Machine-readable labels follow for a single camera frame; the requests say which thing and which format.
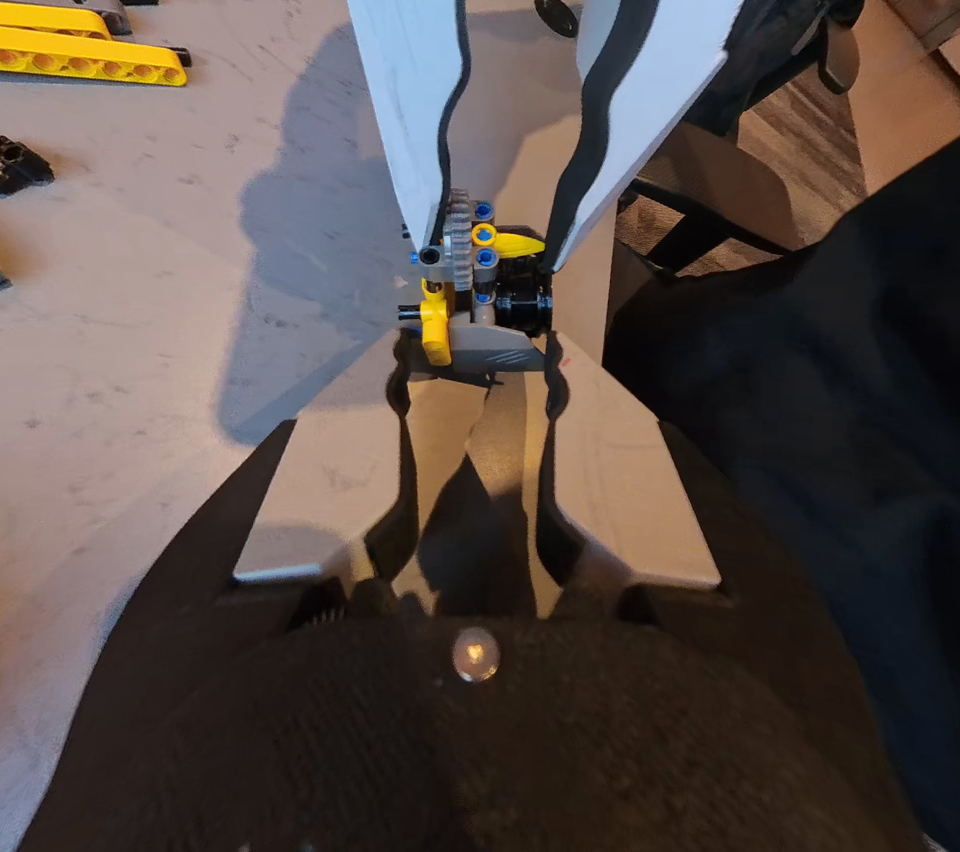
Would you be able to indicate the yellow frame block assembly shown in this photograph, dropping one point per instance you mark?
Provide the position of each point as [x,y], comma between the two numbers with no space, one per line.
[487,349]

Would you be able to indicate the person's black top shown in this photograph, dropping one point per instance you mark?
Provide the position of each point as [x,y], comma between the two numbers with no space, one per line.
[787,454]

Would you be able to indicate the grey gear block assembly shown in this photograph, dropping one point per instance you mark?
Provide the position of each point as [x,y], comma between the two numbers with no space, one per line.
[459,237]

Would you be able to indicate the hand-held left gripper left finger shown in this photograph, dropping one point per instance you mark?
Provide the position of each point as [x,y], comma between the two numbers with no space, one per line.
[330,492]

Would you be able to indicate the black office chair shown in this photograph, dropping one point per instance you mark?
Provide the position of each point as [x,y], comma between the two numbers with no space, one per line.
[705,222]

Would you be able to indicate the light grey desk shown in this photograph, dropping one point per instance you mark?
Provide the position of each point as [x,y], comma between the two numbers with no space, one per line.
[187,267]

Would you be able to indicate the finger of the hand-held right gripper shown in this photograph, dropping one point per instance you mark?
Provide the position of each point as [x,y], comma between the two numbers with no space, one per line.
[690,4]
[405,42]

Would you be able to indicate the small black connector piece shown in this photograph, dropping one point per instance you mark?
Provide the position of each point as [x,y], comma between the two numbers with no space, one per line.
[22,166]

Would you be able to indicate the black desk grommet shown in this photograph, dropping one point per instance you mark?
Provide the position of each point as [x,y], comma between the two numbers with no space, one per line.
[556,16]

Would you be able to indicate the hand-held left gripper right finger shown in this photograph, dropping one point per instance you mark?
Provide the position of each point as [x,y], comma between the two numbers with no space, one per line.
[630,492]

